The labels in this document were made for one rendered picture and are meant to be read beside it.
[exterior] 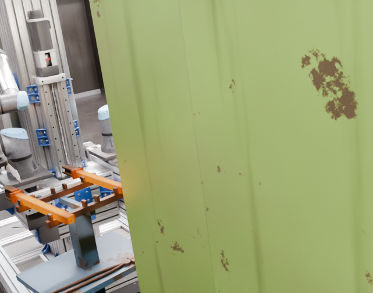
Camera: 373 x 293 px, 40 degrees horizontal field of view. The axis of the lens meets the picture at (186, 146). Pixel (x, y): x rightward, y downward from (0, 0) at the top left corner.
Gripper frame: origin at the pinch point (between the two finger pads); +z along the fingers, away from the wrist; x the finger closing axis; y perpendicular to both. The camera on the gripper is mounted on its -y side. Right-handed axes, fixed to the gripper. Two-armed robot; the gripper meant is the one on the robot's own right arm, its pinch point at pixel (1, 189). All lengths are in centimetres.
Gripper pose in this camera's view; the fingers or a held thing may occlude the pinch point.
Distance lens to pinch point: 210.4
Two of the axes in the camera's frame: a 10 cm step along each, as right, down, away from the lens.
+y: -5.4, -1.7, 8.3
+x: -8.3, 2.6, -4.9
